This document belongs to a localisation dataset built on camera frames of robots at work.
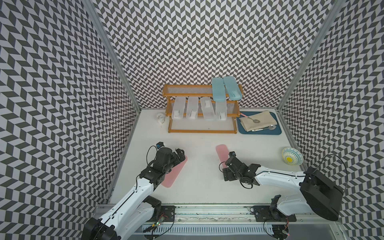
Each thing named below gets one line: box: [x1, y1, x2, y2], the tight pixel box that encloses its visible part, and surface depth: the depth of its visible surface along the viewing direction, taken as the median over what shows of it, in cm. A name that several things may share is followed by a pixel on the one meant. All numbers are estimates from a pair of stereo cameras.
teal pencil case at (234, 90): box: [223, 76, 243, 101], surface depth 88 cm
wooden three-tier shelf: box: [162, 84, 242, 134], surface depth 101 cm
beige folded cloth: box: [239, 110, 278, 132], surface depth 112 cm
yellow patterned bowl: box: [281, 147, 304, 166], surface depth 93 cm
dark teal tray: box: [237, 111, 282, 135], surface depth 107 cm
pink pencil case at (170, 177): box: [161, 155, 188, 188], surface depth 85 cm
